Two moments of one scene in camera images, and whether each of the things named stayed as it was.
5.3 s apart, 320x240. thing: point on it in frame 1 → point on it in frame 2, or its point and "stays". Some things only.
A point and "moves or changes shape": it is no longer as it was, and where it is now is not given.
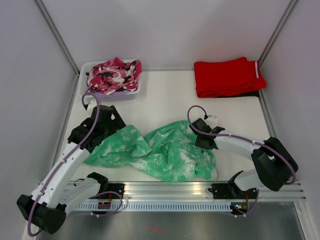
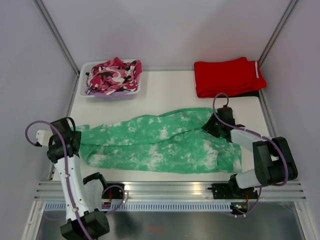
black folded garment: (250, 93) stays
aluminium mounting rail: (190, 190) stays
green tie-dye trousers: (167, 149) moves or changes shape
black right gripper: (198, 143) → (209, 126)
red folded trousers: (216, 78) stays
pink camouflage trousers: (114, 76) stays
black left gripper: (116, 123) → (77, 135)
